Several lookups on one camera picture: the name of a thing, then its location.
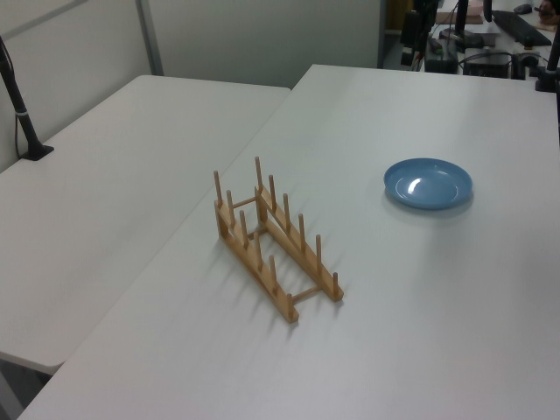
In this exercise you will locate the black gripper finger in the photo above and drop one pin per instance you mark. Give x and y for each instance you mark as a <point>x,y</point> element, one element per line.
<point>404,56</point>
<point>411,56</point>

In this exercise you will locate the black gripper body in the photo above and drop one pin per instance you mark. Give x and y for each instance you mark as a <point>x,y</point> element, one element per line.
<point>411,28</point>

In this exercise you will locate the blue round plate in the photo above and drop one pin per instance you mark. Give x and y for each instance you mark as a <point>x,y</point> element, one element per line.
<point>429,184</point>

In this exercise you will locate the wooden plate rack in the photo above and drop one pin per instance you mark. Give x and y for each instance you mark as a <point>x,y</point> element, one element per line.
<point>258,271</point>

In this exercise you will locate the black monitor stand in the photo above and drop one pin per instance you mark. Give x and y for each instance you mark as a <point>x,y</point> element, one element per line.
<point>461,37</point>

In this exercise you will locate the black electronics box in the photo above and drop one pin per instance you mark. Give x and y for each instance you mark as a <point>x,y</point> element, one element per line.
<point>487,65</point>

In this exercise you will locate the black keyboard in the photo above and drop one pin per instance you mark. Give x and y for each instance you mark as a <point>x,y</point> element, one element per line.
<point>522,27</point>

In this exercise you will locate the dark computer mouse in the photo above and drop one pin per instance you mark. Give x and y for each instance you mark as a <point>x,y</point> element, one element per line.
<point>521,8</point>

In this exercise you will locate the black pole with table clamp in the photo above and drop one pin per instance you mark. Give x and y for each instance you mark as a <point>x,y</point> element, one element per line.
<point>550,61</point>

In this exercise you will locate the white side table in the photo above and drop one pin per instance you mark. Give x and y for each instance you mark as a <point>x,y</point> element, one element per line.
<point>109,197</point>

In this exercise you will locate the black pole with white band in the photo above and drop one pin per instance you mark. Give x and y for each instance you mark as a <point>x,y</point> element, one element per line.
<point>19,109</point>

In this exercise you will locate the grey metal partition post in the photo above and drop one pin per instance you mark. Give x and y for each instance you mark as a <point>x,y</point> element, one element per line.
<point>149,39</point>

